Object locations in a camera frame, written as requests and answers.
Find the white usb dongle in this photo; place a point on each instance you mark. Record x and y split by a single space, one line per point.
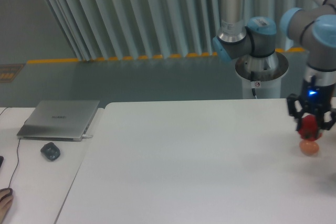
85 136

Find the person's hand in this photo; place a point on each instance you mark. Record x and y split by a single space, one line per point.
6 203

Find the black keyboard edge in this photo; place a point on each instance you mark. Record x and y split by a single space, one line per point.
1 160

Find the black computer mouse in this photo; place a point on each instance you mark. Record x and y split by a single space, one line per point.
9 192

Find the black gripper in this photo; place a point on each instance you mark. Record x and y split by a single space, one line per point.
315 98

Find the red pepper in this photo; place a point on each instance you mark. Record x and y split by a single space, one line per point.
309 129

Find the silver closed laptop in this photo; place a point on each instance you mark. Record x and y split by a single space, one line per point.
61 120

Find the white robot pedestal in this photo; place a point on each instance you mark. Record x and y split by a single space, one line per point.
261 77

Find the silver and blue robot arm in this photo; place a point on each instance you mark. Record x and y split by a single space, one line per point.
320 51

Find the white corrugated partition wall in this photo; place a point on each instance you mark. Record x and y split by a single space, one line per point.
162 28

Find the brown egg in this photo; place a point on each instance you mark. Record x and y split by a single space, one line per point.
309 147

